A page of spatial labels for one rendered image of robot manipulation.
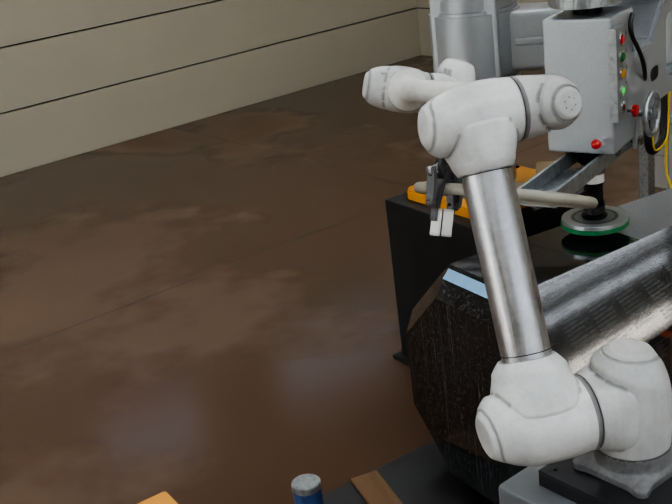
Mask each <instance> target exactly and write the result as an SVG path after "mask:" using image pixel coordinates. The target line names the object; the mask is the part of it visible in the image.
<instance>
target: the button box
mask: <svg viewBox="0 0 672 504"><path fill-rule="evenodd" d="M621 33H623V34H624V36H625V24H624V23H621V24H618V25H616V26H615V27H612V28H609V29H608V55H609V92H610V122H611V123H619V122H620V121H622V120H623V119H624V118H625V117H627V84H626V76H625V78H624V79H623V80H622V79H621V77H620V72H621V69H622V68H624V69H625V70H626V58H625V60H624V62H623V63H621V62H620V53H621V51H624V53H625V54H626V36H625V43H624V44H623V45H622V46H621V45H620V42H619V39H620V35H621ZM623 84H624V85H625V95H624V96H621V86H622V85H623ZM623 101H625V103H626V109H625V112H624V113H622V111H621V104H622V102H623Z"/></svg>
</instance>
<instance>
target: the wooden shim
mask: <svg viewBox="0 0 672 504"><path fill-rule="evenodd" d="M351 482H352V483H353V485H354V486H355V487H356V489H357V490H358V491H359V493H360V494H361V495H362V497H363V498H364V500H365V501H366V502H367V504H403V503H402V502H401V500H400V499H399V498H398V497H397V495H396V494H395V493H394V491H393V490H392V489H391V488H390V486H389V485H388V484H387V483H386V481H385V480H384V479H383V478H382V476H381V475H380V474H379V473H378V471H377V470H375V471H372V472H369V473H366V474H363V475H360V476H357V477H354V478H351Z"/></svg>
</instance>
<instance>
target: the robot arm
mask: <svg viewBox="0 0 672 504"><path fill-rule="evenodd" d="M362 95H363V97H364V98H365V100H366V101H367V102H368V103H369V104H371V105H373V106H375V107H377V108H380V109H384V110H388V111H392V112H398V113H419V114H418V134H419V138H420V141H421V143H422V145H423V147H424V148H425V149H426V151H427V152H428V153H429V154H431V155H432V156H434V157H436V161H435V163H434V165H432V166H427V167H426V172H427V187H426V205H428V208H431V217H430V221H431V226H430V235H433V236H440V228H441V218H442V208H440V206H441V201H442V197H443V193H444V188H445V184H446V183H461V184H462V185H463V189H464V194H465V199H466V203H467V208H468V212H469V217H470V221H471V226H472V231H473V235H474V240H475V244H476V249H477V253H478V255H479V260H480V265H481V269H482V274H483V278H484V283H485V287H486V292H487V297H488V301H489V306H490V310H491V315H492V319H493V324H494V329H495V333H496V338H497V342H498V347H499V351H500V356H501V361H499V362H497V364H496V366H495V368H494V370H493V372H492V374H491V389H490V395H489V396H486V397H484V398H483V399H482V401H481V403H480V404H479V406H478V409H477V415H476V419H475V426H476V431H477V435H478V438H479V440H480V443H481V445H482V447H483V449H484V450H485V452H486V453H487V455H488V456H489V457H490V458H491V459H493V460H496V461H499V462H503V463H507V464H512V465H517V466H540V465H546V464H551V463H556V462H560V461H564V460H567V459H571V458H574V457H575V458H574V459H573V461H572V463H573V468H574V469H576V470H579V471H583V472H587V473H589V474H591V475H594V476H596V477H598V478H600V479H602V480H604V481H606V482H609V483H611V484H613V485H615V486H617V487H619V488H621V489H624V490H626V491H627V492H629V493H630V494H632V495H633V496H634V497H635V498H638V499H646V498H648V497H649V496H650V495H651V493H652V491H653V490H654V489H656V488H657V487H658V486H660V485H661V484H662V483H664V482H665V481H667V480H668V479H669V478H671V477H672V388H671V383H670V378H669V375H668V372H667V369H666V367H665V365H664V363H663V361H662V359H661V358H660V357H659V356H658V354H657V353H656V352H655V350H654V349H653V348H652V347H651V346H650V345H649V344H647V343H645V342H643V341H640V340H636V339H630V338H622V339H615V340H612V341H610V342H608V343H606V344H604V345H602V346H601V347H600V348H599V349H597V350H596V352H595V353H594V354H593V355H592V356H591V358H590V364H588V365H586V366H585V367H583V368H582V369H580V370H579V371H578V372H576V373H575V374H573V373H572V371H571V370H570V368H569V366H568V364H567V361H566V360H565V359H564V358H563V357H562V356H560V355H559V354H558V353H556V352H555V351H552V349H551V345H550V340H549V336H548V331H547V326H546V322H545V317H544V313H543V308H542V304H541V299H540V294H539V290H538V285H537V281H536V276H535V272H534V267H533V262H532V258H531V253H530V249H529V244H528V240H527V235H526V230H525V226H524V221H523V217H522V212H521V208H520V203H519V198H518V194H517V189H516V185H515V180H514V176H513V171H512V166H513V165H514V162H515V159H516V149H517V142H520V141H524V140H527V139H531V138H534V137H537V136H540V135H543V134H546V133H549V132H550V131H551V130H561V129H564V128H566V127H568V126H569V125H571V124H572V123H573V122H574V121H575V120H576V119H577V118H578V117H579V115H580V113H581V111H582V98H581V95H580V90H579V89H578V87H577V86H576V85H575V84H574V83H573V82H572V81H570V80H569V79H567V78H565V77H563V76H560V75H553V74H540V75H517V76H509V77H501V78H488V79H483V80H478V81H476V75H475V69H474V66H473V65H472V64H471V63H470V62H468V61H466V60H463V59H457V58H447V59H445V60H444V61H443V62H442V63H441V64H440V66H439V67H438V70H437V73H427V72H423V71H420V70H419V69H416V68H411V67H405V66H380V67H375V68H372V69H370V70H369V71H368V72H367V73H366V74H365V76H364V81H363V88H362ZM452 180H453V181H452ZM462 199H463V196H461V195H448V194H446V208H447V209H444V213H443V223H442V233H441V236H445V237H451V234H452V225H453V222H454V214H455V211H458V210H459V209H460V208H461V206H462ZM430 200H431V201H430ZM451 204H452V205H451Z"/></svg>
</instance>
